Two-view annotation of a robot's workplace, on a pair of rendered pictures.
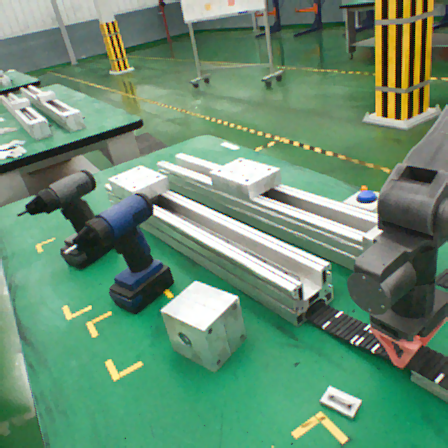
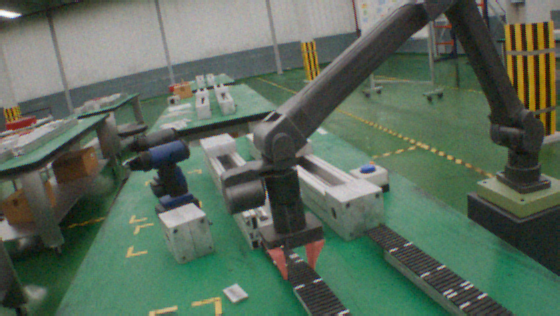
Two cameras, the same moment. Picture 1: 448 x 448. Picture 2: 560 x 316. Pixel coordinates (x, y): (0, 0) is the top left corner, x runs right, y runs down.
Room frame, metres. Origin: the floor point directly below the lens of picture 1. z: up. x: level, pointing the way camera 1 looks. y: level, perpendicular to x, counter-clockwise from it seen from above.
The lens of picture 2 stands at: (-0.16, -0.42, 1.21)
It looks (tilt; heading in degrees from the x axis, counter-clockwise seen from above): 16 degrees down; 17
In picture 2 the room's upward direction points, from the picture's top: 10 degrees counter-clockwise
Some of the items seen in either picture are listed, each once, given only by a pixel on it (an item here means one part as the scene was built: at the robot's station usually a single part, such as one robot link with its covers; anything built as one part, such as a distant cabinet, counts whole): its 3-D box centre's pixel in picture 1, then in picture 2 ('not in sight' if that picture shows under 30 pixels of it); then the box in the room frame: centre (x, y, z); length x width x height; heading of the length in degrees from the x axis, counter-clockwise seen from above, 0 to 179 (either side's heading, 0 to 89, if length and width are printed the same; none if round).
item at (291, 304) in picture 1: (191, 228); (234, 179); (0.93, 0.08, 0.82); 0.80 x 0.10 x 0.09; 32
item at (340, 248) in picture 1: (248, 198); (290, 164); (1.03, -0.08, 0.82); 0.80 x 0.10 x 0.09; 32
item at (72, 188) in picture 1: (67, 225); (155, 164); (0.96, 0.38, 0.89); 0.20 x 0.08 x 0.22; 136
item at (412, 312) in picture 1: (411, 293); (288, 216); (0.44, -0.23, 0.92); 0.10 x 0.07 x 0.07; 123
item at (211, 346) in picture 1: (209, 320); (190, 230); (0.58, 0.06, 0.83); 0.11 x 0.10 x 0.10; 135
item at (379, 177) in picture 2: (364, 211); (366, 181); (0.86, -0.33, 0.81); 0.10 x 0.08 x 0.06; 122
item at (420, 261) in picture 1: (410, 258); (279, 184); (0.43, -0.22, 0.98); 0.07 x 0.06 x 0.07; 123
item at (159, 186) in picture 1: (139, 188); (218, 148); (1.14, 0.22, 0.87); 0.16 x 0.11 x 0.07; 32
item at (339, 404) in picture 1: (340, 402); (235, 294); (0.40, -0.11, 0.78); 0.05 x 0.03 x 0.01; 45
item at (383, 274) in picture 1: (397, 250); (256, 172); (0.41, -0.20, 1.02); 0.12 x 0.09 x 0.12; 123
